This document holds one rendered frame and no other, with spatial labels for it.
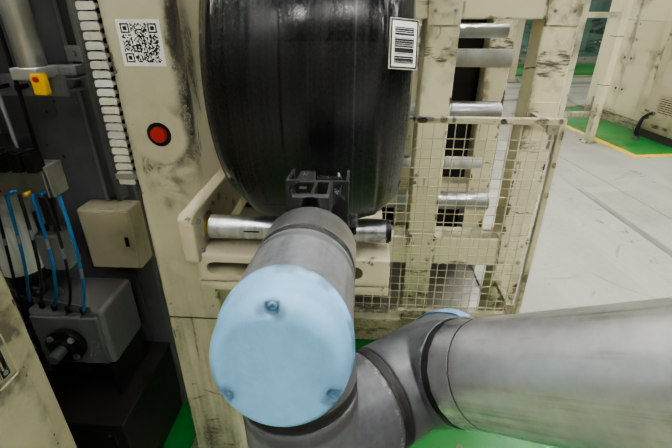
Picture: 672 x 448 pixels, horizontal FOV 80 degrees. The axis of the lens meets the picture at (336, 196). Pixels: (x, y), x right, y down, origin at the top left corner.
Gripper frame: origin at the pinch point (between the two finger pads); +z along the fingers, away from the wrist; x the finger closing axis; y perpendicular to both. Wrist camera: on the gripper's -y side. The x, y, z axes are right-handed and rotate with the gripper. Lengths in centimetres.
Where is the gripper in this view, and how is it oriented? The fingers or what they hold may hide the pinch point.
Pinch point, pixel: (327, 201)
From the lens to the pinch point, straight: 59.8
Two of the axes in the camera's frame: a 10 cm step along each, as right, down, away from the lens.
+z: 0.6, -3.1, 9.5
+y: 0.0, -9.5, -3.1
